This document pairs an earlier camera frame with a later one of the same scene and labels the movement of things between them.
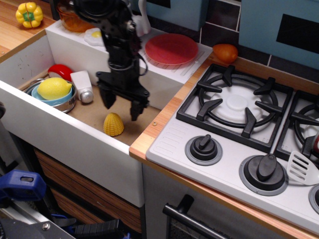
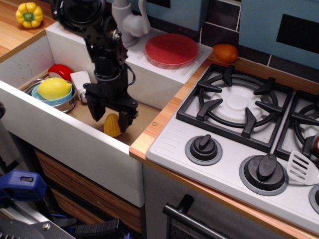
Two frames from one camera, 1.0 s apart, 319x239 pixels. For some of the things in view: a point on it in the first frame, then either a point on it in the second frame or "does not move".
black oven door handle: [182, 211] does not move
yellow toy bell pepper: [29, 14] does not move
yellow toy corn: [113, 125] does not move
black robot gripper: [125, 84] to [113, 93]
